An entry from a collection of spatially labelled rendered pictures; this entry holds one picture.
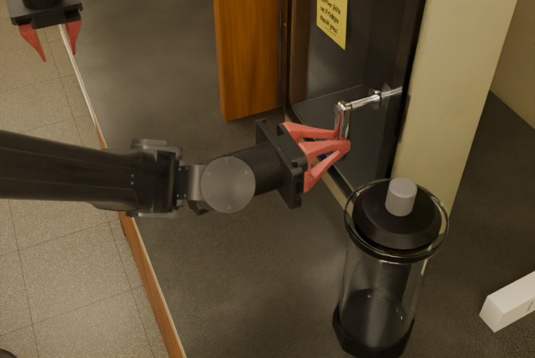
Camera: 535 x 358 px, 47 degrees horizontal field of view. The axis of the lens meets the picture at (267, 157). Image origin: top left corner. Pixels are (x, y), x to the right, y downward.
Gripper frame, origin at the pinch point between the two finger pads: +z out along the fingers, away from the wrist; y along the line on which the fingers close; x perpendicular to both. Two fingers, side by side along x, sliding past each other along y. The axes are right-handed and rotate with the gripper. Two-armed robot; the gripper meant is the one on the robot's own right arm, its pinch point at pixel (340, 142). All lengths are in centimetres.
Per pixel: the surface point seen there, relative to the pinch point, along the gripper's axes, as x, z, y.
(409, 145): -1.4, 6.3, -5.3
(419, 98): -8.6, 6.2, -5.4
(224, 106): 17.1, -3.5, 32.8
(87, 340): 114, -42, 61
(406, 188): -6.3, -1.2, -14.6
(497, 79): 21, 48, 22
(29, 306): 113, -56, 80
